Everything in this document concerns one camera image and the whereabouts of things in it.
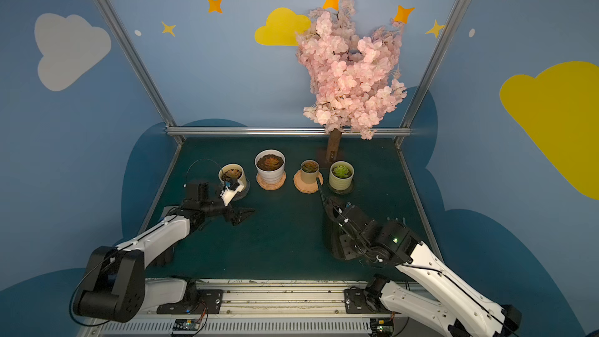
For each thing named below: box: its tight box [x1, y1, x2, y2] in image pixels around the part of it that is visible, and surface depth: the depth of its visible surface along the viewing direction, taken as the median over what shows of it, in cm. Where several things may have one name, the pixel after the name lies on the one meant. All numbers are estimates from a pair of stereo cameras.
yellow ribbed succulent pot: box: [218, 163, 248, 189], surface depth 100 cm
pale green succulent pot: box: [328, 160, 355, 192], surface depth 102 cm
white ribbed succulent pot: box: [254, 148, 286, 185], surface depth 103 cm
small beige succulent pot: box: [300, 159, 320, 185], surface depth 103 cm
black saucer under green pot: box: [326, 177, 355, 196], surface depth 103 cm
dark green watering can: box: [316, 177, 373, 261], surface depth 54 cm
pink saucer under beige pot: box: [293, 169, 324, 195], surface depth 106 cm
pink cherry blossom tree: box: [297, 0, 408, 163], surface depth 68 cm
